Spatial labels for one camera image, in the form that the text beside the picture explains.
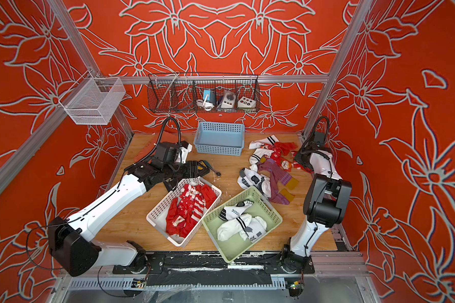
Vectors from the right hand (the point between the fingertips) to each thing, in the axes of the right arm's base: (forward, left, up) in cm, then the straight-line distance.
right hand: (297, 156), depth 93 cm
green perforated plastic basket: (-40, +31, -13) cm, 52 cm away
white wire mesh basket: (+17, +102, +22) cm, 106 cm away
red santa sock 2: (+9, +3, -10) cm, 14 cm away
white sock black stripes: (-34, +34, -7) cm, 48 cm away
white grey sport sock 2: (-8, +24, -8) cm, 27 cm away
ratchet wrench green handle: (-5, +41, -10) cm, 42 cm away
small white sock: (-34, +23, -8) cm, 42 cm away
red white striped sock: (-25, +48, -7) cm, 55 cm away
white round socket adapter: (+19, +35, +20) cm, 45 cm away
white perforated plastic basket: (-18, +56, -5) cm, 59 cm away
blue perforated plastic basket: (+21, +41, -9) cm, 47 cm away
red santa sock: (-32, +57, -7) cm, 65 cm away
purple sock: (-5, +9, -10) cm, 14 cm away
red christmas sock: (-18, +45, -6) cm, 49 cm away
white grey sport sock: (-28, +35, -7) cm, 45 cm away
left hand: (-15, +46, +11) cm, 50 cm away
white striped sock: (+7, +19, -6) cm, 21 cm away
